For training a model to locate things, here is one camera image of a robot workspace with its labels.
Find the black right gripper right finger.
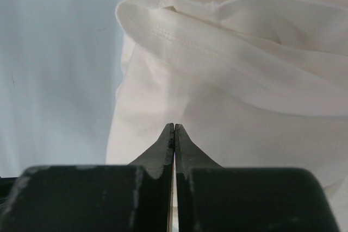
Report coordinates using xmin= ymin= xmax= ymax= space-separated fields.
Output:
xmin=174 ymin=124 xmax=339 ymax=231

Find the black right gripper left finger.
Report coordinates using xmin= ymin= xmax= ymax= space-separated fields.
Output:
xmin=1 ymin=123 xmax=174 ymax=231

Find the white floral print t-shirt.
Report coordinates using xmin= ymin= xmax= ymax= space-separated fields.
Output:
xmin=106 ymin=0 xmax=347 ymax=231

